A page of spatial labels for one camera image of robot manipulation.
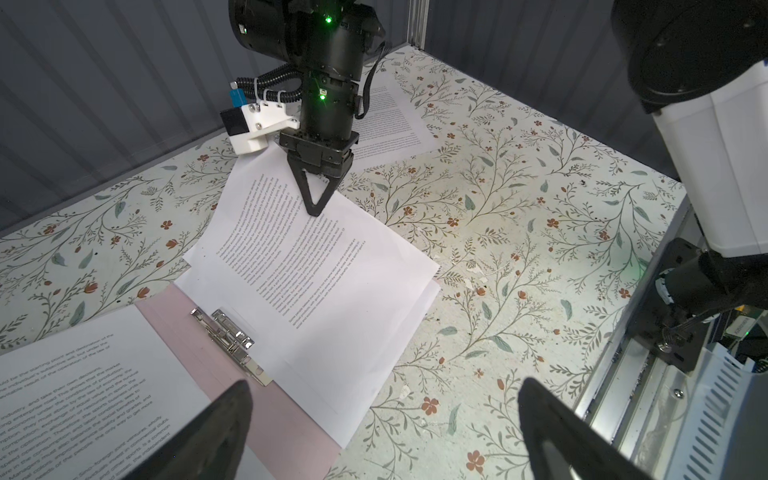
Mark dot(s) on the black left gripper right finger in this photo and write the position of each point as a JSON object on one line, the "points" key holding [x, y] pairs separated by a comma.
{"points": [[562, 446]]}

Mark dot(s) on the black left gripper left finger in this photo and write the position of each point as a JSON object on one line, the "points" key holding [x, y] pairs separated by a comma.
{"points": [[210, 446]]}

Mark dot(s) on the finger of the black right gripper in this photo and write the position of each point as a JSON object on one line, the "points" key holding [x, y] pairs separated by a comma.
{"points": [[317, 184]]}

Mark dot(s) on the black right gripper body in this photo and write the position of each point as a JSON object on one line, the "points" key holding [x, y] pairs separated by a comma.
{"points": [[331, 70]]}

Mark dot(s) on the pink file folder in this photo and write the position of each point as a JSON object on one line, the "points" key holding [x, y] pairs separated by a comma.
{"points": [[283, 442]]}

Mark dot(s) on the printed paper sheet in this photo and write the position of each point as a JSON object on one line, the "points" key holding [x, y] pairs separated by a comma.
{"points": [[261, 241], [392, 131], [334, 371], [94, 401]]}

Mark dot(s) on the printed paper sheet front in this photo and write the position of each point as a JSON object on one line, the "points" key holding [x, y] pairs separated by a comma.
{"points": [[334, 371]]}

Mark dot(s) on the white ventilation grille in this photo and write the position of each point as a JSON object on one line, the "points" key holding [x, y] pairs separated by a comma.
{"points": [[703, 442]]}

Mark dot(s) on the floral table mat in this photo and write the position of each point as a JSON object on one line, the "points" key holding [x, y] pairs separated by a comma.
{"points": [[541, 234]]}

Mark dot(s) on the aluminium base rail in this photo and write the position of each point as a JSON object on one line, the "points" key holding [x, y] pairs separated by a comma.
{"points": [[638, 396]]}

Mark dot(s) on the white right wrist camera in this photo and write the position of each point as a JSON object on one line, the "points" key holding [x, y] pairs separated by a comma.
{"points": [[252, 124]]}

